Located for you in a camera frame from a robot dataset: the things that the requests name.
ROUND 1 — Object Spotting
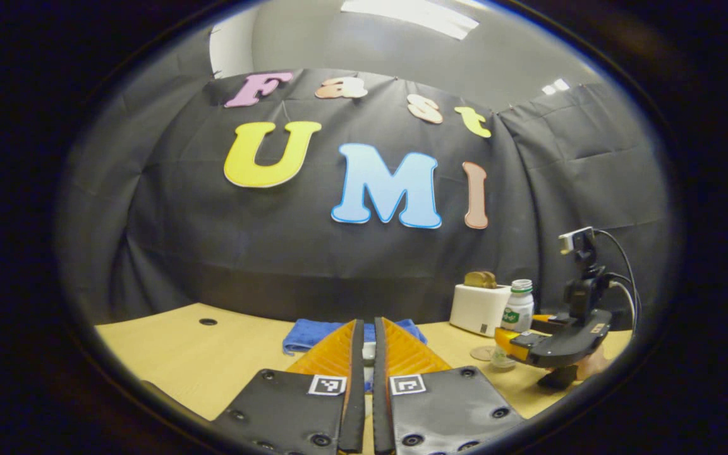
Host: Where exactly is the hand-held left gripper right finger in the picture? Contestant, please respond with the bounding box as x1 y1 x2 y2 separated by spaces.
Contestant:
373 317 526 454

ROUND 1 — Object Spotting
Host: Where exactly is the white cable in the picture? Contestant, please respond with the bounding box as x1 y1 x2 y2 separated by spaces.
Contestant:
610 281 638 331

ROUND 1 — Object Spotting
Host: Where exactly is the black backdrop cloth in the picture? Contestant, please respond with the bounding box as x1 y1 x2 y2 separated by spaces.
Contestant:
61 68 671 329

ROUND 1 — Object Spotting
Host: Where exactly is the black cable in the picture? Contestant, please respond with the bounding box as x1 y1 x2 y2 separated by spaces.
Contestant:
595 229 641 332

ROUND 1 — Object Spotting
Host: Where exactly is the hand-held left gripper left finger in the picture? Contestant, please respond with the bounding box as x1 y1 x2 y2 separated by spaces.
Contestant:
212 319 365 454

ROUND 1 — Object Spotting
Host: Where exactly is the long ceiling light panel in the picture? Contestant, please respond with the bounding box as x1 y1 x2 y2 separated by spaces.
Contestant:
341 0 480 40

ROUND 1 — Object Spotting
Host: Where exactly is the blue towel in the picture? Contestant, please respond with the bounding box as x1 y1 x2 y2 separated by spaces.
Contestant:
282 318 428 355

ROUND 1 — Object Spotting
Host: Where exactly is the white toaster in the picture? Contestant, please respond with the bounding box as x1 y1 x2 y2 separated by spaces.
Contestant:
450 283 512 337

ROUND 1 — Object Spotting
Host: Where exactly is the white water bottle green label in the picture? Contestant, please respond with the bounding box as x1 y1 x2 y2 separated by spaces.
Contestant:
492 279 535 370

